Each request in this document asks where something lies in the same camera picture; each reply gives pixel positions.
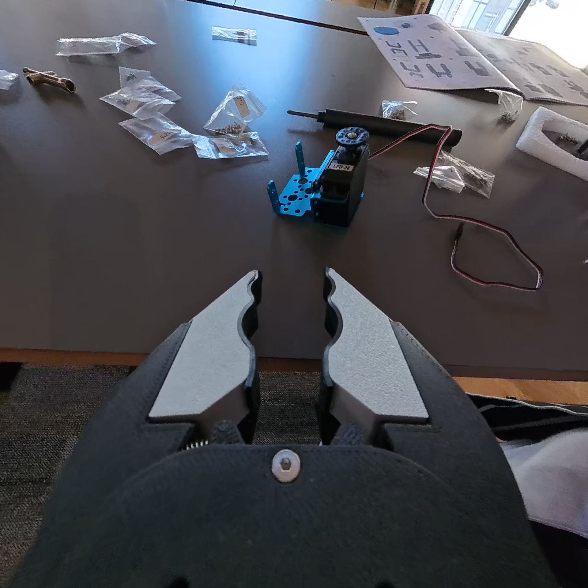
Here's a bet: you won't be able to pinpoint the scattered clear screw bags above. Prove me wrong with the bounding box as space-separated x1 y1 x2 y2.
0 25 524 199

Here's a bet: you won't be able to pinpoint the large glass window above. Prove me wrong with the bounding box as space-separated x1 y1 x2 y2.
427 0 588 70

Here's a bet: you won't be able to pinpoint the red white black servo cable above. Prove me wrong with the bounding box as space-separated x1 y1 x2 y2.
367 123 545 291

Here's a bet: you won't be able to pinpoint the dark grey desk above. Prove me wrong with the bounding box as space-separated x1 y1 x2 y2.
0 0 588 396

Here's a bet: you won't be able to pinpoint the black screwdriver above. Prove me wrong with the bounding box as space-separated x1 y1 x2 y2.
287 108 462 149

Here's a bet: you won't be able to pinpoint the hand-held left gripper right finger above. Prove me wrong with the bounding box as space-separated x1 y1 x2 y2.
317 267 431 445

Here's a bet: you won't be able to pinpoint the printed instruction booklet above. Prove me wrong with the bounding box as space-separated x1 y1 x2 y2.
357 14 588 107

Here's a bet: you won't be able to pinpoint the black servo with blue bracket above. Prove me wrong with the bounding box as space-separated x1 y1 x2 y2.
267 127 370 228

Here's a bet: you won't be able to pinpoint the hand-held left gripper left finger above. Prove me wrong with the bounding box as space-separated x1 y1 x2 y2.
148 270 263 445

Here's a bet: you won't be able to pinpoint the white foam tray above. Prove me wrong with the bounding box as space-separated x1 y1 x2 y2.
516 107 588 182

